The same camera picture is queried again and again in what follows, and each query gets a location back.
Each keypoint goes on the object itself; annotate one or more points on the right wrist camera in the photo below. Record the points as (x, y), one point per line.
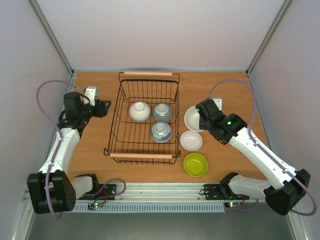
(218, 101)

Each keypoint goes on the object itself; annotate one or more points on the white bowl orange outside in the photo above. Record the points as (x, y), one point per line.
(192, 119)

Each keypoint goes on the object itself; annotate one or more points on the small white bowl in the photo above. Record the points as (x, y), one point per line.
(191, 141)

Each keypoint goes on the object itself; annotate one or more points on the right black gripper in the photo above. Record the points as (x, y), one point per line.
(206, 110)

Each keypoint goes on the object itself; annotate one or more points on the grey dotted bowl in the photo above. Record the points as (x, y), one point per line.
(162, 112)

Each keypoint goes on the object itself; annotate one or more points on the aluminium mounting rail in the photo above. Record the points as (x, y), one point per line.
(170, 192)

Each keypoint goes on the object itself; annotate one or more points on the small circuit board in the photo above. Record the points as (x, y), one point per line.
(233, 204)
(95, 206)

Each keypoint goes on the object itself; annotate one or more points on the black wire dish rack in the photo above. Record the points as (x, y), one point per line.
(130, 141)

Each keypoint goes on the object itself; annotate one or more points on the right small circuit board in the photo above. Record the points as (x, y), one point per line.
(233, 204)

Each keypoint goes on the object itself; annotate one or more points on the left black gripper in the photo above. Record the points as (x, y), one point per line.
(102, 110)

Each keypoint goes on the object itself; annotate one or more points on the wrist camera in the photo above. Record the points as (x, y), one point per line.
(90, 93)
(218, 101)

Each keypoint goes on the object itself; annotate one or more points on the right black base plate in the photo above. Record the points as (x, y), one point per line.
(213, 192)

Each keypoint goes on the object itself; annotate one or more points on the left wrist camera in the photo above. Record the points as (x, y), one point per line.
(90, 93)

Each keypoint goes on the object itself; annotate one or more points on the left small circuit board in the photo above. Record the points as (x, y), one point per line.
(95, 206)

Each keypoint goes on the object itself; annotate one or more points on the grey slotted cable duct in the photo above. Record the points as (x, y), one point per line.
(149, 207)

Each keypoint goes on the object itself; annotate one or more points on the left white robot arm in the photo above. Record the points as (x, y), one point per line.
(50, 189)

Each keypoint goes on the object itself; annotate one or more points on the white ribbed bowl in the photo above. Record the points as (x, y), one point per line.
(139, 111)

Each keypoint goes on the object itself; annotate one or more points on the green plastic bowl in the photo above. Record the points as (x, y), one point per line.
(195, 164)

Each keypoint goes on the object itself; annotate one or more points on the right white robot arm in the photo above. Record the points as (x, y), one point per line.
(285, 186)

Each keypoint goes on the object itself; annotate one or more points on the blue floral white bowl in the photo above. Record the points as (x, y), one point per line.
(161, 132)

